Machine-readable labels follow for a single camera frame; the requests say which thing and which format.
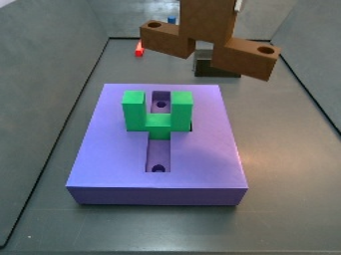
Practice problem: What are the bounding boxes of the purple base block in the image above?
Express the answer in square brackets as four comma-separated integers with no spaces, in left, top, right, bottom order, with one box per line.
[67,84,248,205]

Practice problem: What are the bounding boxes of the blue peg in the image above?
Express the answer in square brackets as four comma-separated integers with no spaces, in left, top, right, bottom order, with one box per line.
[169,16,176,24]

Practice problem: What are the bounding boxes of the green U-shaped block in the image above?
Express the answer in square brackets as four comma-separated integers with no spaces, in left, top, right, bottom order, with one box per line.
[122,91,193,140]

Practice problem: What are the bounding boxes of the red peg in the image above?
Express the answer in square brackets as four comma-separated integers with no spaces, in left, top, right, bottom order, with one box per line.
[136,40,145,57]

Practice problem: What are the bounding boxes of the brown T-shaped block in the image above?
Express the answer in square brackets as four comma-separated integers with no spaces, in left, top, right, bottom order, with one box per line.
[141,0,281,81]

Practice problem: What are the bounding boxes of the black fixture block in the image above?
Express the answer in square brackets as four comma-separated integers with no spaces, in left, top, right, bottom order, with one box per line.
[193,49,241,78]

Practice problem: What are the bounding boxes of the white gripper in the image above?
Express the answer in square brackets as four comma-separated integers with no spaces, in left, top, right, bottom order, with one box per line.
[234,0,244,13]

